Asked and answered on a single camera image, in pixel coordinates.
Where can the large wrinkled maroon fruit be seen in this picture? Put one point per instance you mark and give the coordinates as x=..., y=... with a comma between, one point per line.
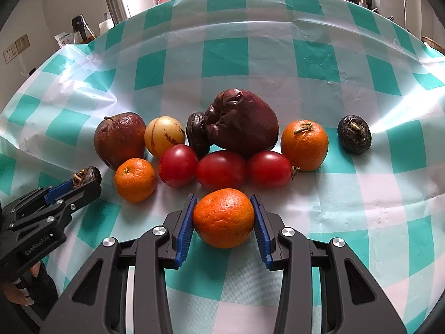
x=243, y=121

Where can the white cup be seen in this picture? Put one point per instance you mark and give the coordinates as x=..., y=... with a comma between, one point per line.
x=106, y=25

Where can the dark shrivelled passion fruit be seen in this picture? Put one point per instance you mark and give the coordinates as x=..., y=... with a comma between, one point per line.
x=87, y=174

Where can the round dark passion fruit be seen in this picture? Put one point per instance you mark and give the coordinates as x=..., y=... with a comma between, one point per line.
x=354, y=135

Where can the large orange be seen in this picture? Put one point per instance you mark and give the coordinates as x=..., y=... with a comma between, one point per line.
x=224, y=217

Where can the teal white checkered tablecloth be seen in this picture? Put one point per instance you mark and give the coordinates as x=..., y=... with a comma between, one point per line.
x=243, y=59

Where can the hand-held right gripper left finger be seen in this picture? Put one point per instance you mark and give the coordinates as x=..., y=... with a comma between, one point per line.
x=186, y=231

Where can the stainless steel thermos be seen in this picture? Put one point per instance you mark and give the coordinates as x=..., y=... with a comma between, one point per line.
x=116, y=3

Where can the red tomato with stem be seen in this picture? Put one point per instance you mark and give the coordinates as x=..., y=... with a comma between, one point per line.
x=269, y=168

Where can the woven basket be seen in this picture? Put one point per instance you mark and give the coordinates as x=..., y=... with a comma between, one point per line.
x=434, y=44

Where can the small white box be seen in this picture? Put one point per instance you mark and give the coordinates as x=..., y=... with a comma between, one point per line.
x=65, y=39

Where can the dark shrivelled elongated fruit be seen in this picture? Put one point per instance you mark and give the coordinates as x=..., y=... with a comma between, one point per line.
x=196, y=135

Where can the small mandarin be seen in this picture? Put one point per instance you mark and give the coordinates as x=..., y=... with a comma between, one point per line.
x=135, y=181

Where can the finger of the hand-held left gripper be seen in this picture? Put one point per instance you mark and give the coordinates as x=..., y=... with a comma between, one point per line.
x=87, y=194
x=59, y=190

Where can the orange with green stem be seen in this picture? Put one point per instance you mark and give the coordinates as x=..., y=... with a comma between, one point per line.
x=304, y=146

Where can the wrinkled red apple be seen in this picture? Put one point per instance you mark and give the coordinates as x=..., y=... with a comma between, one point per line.
x=120, y=139

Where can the person's left hand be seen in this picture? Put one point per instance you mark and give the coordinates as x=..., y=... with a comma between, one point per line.
x=14, y=292

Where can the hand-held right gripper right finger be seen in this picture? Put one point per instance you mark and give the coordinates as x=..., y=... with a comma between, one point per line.
x=262, y=236

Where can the yellow striped melon fruit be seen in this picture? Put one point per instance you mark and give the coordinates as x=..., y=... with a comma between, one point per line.
x=163, y=134

